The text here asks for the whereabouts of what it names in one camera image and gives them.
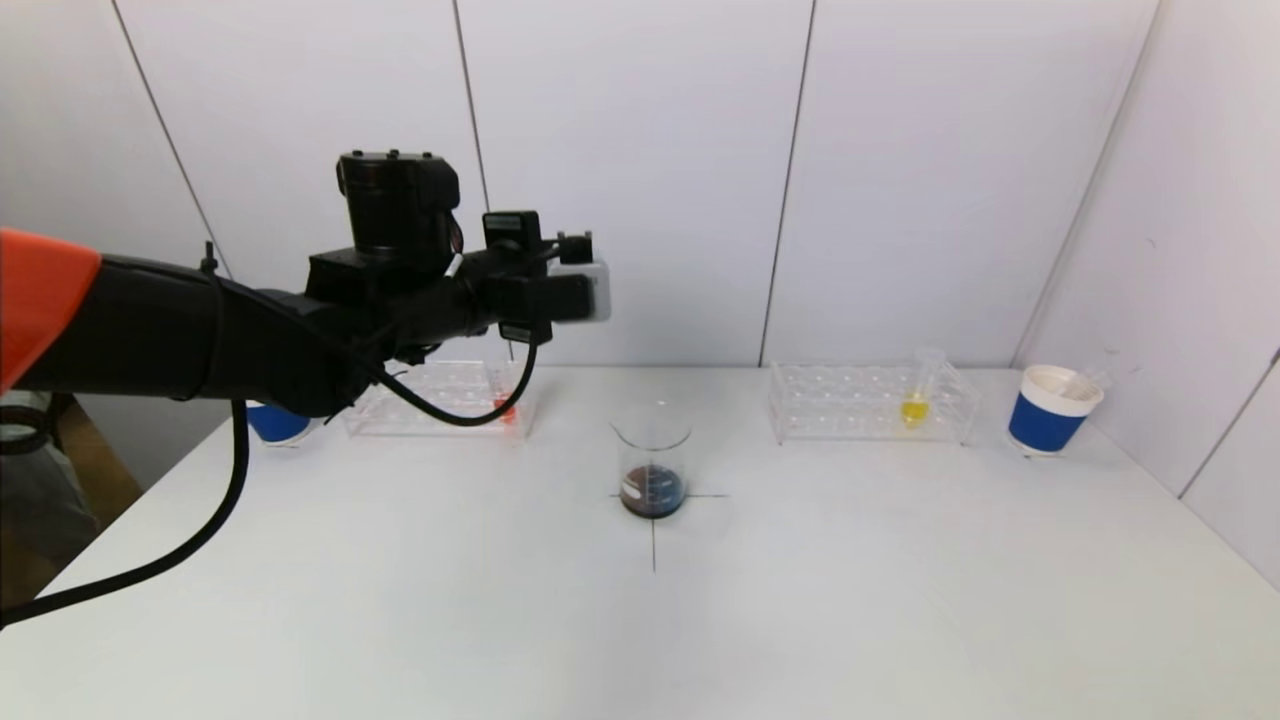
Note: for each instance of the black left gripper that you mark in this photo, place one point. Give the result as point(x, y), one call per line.
point(522, 283)

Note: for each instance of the test tube with red pigment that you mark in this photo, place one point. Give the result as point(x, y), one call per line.
point(1085, 383)

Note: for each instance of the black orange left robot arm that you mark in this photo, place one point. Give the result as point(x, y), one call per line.
point(200, 320)

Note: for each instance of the test tube with orange pigment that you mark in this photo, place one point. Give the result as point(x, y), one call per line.
point(506, 410)

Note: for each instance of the clear acrylic test tube rack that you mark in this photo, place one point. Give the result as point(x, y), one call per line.
point(860, 405)
point(450, 395)

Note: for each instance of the clear glass beaker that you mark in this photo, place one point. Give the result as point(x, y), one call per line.
point(655, 490)

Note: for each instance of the test tube with yellow pigment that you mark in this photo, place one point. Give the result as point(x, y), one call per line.
point(912, 410)

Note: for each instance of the blue white paper cup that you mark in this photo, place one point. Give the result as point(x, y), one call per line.
point(1040, 425)
point(275, 425)

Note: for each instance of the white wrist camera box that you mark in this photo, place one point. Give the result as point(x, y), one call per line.
point(585, 295)

